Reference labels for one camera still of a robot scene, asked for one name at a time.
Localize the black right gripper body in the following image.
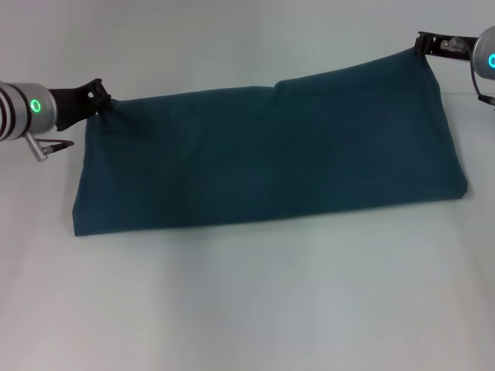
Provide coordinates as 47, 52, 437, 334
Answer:
415, 31, 481, 63

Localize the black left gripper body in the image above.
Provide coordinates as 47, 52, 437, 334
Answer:
47, 78, 112, 131

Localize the blue t-shirt with FREE print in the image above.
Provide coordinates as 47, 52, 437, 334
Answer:
72, 48, 472, 238

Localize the dark left gripper cable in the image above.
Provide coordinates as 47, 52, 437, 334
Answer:
24, 132, 76, 164

